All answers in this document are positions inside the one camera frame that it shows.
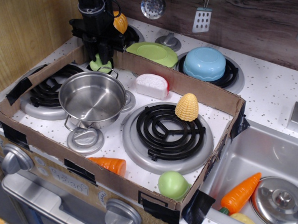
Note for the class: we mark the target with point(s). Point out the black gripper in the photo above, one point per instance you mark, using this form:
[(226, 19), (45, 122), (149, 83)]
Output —
[(97, 23)]

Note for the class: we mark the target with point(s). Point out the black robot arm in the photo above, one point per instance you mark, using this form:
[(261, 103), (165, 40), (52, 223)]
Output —
[(95, 5)]

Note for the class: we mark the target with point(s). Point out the stainless steel pot lid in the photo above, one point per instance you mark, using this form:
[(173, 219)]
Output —
[(275, 201)]

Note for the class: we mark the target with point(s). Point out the orange toy pumpkin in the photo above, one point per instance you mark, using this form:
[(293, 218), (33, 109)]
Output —
[(120, 22)]

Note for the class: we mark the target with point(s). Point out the light green plastic plate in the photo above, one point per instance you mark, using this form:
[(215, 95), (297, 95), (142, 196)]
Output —
[(155, 52)]

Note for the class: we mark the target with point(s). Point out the hanging silver skimmer ladle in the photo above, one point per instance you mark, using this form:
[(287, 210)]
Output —
[(153, 9)]

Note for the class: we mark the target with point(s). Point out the silver stove knob back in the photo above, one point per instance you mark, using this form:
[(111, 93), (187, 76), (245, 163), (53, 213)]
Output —
[(169, 41)]

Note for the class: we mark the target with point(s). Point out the front left black burner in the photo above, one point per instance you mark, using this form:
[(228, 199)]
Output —
[(42, 101)]

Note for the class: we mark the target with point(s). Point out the silver round stove disc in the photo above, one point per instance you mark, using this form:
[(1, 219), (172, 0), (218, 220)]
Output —
[(85, 141)]

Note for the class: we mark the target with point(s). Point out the hanging silver spatula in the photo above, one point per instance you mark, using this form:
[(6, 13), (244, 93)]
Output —
[(202, 18)]

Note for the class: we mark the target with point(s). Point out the front right black burner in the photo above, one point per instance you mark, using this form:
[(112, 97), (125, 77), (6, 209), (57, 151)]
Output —
[(158, 141)]

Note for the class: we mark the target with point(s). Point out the yellow toy corn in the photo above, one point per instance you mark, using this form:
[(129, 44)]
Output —
[(187, 108)]

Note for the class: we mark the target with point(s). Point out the light blue plastic bowl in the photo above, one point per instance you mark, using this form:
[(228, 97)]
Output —
[(205, 64)]

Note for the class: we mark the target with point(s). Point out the brown cardboard fence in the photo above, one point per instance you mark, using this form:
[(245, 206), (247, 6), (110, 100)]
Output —
[(45, 140)]

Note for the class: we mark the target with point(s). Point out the orange toy carrot half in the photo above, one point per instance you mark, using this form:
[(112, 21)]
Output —
[(114, 165)]

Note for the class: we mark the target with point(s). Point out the digital clock display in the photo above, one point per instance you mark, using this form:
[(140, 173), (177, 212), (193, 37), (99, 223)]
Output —
[(69, 181)]

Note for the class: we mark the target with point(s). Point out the silver oven knob left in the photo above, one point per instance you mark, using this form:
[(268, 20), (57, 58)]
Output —
[(15, 159)]

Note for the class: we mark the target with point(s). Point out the silver oven knob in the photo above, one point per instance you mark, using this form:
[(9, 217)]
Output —
[(119, 212), (15, 159)]

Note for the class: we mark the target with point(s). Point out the green toy apple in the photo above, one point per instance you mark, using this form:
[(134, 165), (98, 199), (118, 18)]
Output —
[(173, 185)]

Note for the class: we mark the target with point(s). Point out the silver oven knob right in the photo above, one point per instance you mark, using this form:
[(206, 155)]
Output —
[(119, 212)]

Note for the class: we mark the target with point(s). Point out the silver sink basin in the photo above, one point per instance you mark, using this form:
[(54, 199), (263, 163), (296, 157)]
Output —
[(257, 149)]

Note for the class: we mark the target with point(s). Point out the yellow toy lemon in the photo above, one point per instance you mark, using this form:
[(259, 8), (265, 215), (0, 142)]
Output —
[(242, 218)]

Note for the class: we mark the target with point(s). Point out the silver oven door handle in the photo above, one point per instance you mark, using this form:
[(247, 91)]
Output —
[(48, 204)]

